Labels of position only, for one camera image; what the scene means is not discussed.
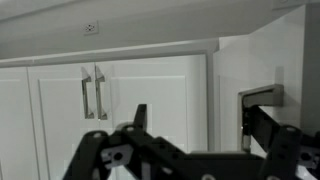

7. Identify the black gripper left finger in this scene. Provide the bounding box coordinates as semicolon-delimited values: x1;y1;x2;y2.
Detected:
62;103;188;180

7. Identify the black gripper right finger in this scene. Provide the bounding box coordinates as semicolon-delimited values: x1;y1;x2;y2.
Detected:
242;104;320;180

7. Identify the white wall outlet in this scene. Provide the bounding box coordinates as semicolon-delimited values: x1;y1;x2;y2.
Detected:
82;20;100;36

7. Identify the white upper cabinet frame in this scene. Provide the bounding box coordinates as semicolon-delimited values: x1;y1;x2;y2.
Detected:
0;37;220;70

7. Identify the metal cupboard door handle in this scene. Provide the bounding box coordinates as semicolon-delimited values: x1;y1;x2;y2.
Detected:
80;65;96;120
94;63;109;121
237;83;285;154

